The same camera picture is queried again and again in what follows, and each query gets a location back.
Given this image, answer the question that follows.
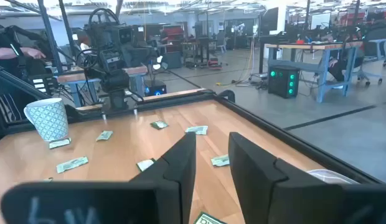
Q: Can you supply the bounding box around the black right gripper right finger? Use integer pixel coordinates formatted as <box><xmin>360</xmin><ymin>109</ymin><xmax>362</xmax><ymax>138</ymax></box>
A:
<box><xmin>227</xmin><ymin>131</ymin><xmax>386</xmax><ymax>224</ymax></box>

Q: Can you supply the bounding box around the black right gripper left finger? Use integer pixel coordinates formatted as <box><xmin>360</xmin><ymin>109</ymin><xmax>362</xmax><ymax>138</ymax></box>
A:
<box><xmin>0</xmin><ymin>131</ymin><xmax>197</xmax><ymax>224</ymax></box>

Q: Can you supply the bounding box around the person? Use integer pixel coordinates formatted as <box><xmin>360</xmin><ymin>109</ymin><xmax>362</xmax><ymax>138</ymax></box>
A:
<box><xmin>0</xmin><ymin>21</ymin><xmax>47</xmax><ymax>78</ymax></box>
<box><xmin>326</xmin><ymin>30</ymin><xmax>365</xmax><ymax>83</ymax></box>
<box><xmin>158</xmin><ymin>27</ymin><xmax>169</xmax><ymax>44</ymax></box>

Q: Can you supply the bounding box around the black computer with blue light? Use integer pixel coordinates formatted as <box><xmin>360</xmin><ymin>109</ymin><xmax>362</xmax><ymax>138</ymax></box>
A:
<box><xmin>144</xmin><ymin>80</ymin><xmax>167</xmax><ymax>97</ymax></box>

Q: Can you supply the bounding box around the wooden table with blue legs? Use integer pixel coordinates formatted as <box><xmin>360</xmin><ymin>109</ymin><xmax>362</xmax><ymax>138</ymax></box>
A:
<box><xmin>57</xmin><ymin>64</ymin><xmax>149</xmax><ymax>108</ymax></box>

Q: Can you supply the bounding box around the clear plastic bin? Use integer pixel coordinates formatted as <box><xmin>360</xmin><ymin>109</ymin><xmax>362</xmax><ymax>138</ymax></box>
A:
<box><xmin>306</xmin><ymin>169</ymin><xmax>360</xmax><ymax>185</ymax></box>

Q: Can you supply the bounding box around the black box with white labels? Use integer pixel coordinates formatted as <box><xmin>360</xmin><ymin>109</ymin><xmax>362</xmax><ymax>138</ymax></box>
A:
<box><xmin>29</xmin><ymin>74</ymin><xmax>59</xmax><ymax>94</ymax></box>

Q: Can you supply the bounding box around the black computer with green lights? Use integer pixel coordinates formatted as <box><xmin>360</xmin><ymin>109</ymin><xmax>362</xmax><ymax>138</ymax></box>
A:
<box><xmin>267</xmin><ymin>65</ymin><xmax>301</xmax><ymax>100</ymax></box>

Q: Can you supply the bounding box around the white patterned ceramic mug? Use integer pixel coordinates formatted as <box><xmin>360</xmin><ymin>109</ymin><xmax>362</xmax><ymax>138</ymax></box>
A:
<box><xmin>23</xmin><ymin>97</ymin><xmax>70</xmax><ymax>142</ymax></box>

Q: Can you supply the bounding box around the black monitor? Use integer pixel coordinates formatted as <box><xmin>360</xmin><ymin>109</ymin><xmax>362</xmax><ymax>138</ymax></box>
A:
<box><xmin>260</xmin><ymin>6</ymin><xmax>280</xmax><ymax>35</ymax></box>

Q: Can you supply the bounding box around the blue workbench with wooden top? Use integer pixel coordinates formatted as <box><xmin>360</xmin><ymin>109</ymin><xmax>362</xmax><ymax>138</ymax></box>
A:
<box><xmin>264</xmin><ymin>40</ymin><xmax>365</xmax><ymax>103</ymax></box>

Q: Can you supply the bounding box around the black aluminium table frame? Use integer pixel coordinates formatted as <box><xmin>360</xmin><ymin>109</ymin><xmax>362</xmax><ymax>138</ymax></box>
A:
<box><xmin>0</xmin><ymin>88</ymin><xmax>385</xmax><ymax>185</ymax></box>

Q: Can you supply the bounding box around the black frame clamp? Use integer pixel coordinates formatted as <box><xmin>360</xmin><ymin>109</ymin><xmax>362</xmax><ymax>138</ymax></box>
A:
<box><xmin>217</xmin><ymin>89</ymin><xmax>236</xmax><ymax>103</ymax></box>

